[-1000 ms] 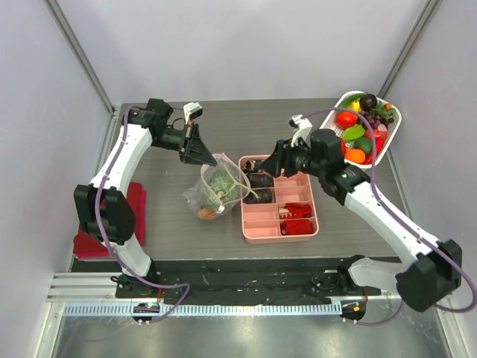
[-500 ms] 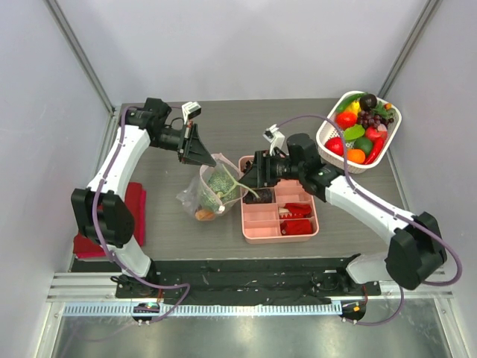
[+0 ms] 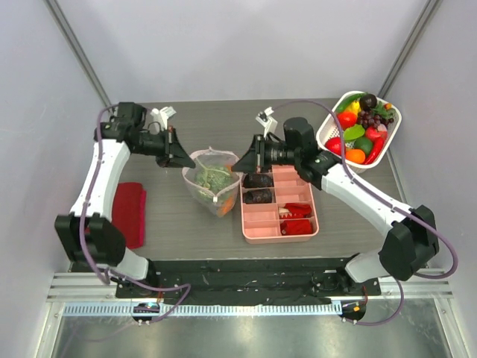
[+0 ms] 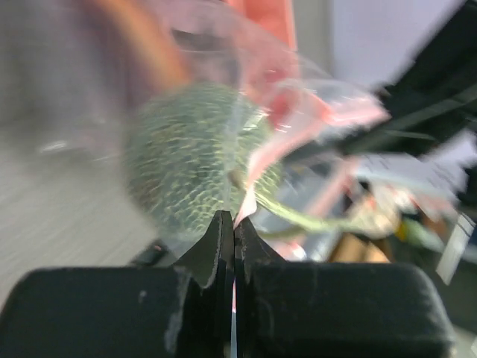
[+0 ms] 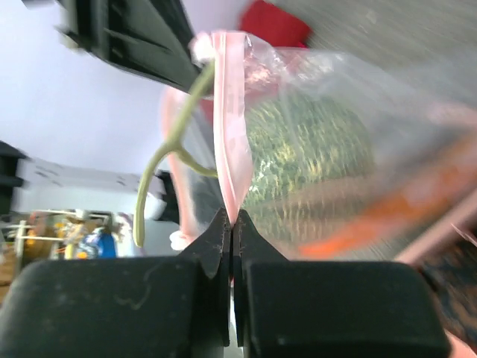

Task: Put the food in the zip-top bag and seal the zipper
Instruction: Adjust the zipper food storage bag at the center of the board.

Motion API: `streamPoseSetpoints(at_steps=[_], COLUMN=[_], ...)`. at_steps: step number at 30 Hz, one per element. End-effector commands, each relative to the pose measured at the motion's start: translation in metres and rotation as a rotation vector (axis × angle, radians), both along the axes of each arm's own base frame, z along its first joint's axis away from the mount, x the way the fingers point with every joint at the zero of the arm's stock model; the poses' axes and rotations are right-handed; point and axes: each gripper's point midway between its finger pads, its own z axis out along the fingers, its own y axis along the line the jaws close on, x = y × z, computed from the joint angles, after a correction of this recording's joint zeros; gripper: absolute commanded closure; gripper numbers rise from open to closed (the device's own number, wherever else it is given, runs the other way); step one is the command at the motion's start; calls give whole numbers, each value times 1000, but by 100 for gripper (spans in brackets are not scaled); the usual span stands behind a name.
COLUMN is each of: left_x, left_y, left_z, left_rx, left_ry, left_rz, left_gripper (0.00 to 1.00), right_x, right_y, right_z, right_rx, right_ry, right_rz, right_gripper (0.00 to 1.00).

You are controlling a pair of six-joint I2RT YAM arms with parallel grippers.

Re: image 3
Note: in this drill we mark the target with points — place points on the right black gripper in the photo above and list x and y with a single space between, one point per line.
258 153

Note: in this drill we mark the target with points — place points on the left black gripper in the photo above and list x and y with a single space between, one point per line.
177 156

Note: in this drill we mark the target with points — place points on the clear pink zip bag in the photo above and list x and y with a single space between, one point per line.
212 200

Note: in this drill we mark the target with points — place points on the orange papaya slice toy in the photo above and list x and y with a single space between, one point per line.
226 206

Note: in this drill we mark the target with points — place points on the green chili pepper toy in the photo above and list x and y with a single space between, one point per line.
344 103

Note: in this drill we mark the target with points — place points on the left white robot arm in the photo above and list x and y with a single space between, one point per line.
87 233

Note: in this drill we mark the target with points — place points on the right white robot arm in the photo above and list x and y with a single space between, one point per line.
410 233

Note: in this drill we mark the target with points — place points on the dark rolled sock middle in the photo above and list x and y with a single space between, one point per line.
257 180

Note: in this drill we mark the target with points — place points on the dark rolled sock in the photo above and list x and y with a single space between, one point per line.
257 180
258 196

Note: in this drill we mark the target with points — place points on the dark rolled sock lower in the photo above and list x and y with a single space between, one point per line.
258 196

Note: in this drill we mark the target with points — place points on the red white rolled sock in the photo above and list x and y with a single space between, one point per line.
295 211

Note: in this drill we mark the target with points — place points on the pink compartment tray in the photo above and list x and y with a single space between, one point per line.
261 223

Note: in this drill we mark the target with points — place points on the red folded cloth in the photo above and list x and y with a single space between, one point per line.
129 213

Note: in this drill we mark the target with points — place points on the red tomato toy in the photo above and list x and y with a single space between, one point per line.
347 119

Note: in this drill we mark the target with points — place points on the orange tangerine toy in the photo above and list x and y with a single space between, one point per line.
355 155

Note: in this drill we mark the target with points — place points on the green leaf toy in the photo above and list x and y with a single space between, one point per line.
353 133

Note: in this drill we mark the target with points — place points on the green lime toy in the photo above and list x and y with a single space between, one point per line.
364 144

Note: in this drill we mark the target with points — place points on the yellow pepper toy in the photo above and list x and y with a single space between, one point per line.
354 107

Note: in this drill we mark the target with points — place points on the purple grapes toy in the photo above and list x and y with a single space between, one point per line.
370 119

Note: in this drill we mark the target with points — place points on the white fruit basket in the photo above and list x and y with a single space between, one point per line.
329 129

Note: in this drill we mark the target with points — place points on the red chili pepper toy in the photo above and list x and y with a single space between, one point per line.
376 150

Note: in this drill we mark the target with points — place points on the dark avocado toy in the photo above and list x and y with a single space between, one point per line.
368 102

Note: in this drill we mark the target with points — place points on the pink red apple toy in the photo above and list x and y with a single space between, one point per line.
375 133

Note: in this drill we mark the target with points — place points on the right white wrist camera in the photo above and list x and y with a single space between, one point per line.
267 121

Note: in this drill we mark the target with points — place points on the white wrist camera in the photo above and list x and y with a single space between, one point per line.
267 121
161 116

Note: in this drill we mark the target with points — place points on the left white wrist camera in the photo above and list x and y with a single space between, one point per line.
161 116

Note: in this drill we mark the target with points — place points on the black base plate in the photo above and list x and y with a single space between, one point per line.
248 282

